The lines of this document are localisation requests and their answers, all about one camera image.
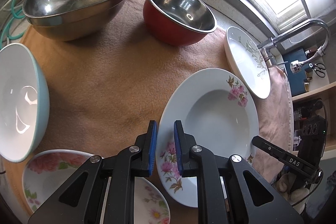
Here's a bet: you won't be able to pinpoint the white plate pink flowers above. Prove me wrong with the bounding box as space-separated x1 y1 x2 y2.
156 68 259 207

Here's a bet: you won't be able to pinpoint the deep plate pink roses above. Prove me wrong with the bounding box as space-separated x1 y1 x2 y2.
22 149 171 223

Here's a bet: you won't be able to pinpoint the white plate green leaf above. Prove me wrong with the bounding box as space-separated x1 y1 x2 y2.
224 26 270 99

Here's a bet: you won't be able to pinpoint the red steel bowl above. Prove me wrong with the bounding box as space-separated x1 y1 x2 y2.
143 0 218 46

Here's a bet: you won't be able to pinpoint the chrome kitchen faucet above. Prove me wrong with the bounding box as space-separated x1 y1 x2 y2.
257 18 331 74

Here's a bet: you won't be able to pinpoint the gloved hand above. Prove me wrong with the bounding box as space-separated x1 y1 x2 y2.
272 173 310 205

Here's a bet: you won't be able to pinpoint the blue knife holder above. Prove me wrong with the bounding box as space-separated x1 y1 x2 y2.
282 48 309 96

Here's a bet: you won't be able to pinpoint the black scissors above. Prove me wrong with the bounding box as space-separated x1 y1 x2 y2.
313 63 326 78

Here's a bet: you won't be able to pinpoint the light blue ceramic bowl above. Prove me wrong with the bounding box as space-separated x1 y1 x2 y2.
1 43 50 162

